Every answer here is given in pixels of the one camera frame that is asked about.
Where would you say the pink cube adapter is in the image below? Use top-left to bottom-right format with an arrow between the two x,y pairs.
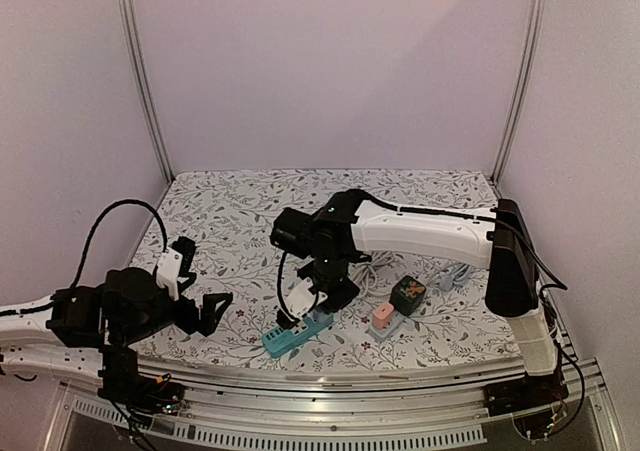
372,302 -> 394,330

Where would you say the white coiled cable with plug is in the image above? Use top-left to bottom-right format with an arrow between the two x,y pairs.
349,250 -> 396,292

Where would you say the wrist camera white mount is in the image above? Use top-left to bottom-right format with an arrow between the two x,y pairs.
276,278 -> 328,329
155,236 -> 196,301

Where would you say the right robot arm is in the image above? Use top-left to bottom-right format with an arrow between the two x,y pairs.
270,189 -> 561,407

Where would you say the small blue cube adapter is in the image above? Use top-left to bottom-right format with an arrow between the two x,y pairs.
311,310 -> 331,322

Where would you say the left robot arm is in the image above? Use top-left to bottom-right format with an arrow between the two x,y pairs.
1,267 -> 233,405

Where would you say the right aluminium frame post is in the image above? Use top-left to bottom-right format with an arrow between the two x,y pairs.
489,0 -> 546,189

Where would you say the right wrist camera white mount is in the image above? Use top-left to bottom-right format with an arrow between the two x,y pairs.
276,278 -> 328,329

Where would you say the teal power strip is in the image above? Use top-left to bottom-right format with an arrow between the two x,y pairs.
262,313 -> 334,359

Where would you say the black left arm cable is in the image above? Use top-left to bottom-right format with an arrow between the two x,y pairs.
69,199 -> 169,292

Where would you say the light blue coiled cable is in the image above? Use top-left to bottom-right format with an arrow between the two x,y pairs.
437,264 -> 474,292

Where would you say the aluminium frame post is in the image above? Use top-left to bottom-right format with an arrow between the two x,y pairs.
118,0 -> 175,185
489,0 -> 546,189

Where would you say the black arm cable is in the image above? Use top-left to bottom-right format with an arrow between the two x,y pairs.
69,199 -> 169,292
275,250 -> 291,317

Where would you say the aluminium front rail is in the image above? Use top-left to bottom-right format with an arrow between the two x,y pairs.
42,355 -> 621,451

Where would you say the dark green cube socket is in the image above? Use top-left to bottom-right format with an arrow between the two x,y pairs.
389,275 -> 426,316

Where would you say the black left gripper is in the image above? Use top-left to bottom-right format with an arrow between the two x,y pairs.
114,274 -> 233,348

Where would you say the left aluminium frame post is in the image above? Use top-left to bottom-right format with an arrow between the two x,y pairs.
118,0 -> 175,185

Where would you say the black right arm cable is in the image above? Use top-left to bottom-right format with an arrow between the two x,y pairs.
275,250 -> 291,317

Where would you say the floral tablecloth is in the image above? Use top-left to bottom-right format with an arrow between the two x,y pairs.
133,170 -> 524,373

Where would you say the light blue power strip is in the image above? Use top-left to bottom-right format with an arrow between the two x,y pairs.
367,312 -> 405,342

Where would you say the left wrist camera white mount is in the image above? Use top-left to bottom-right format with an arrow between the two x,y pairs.
155,236 -> 196,301

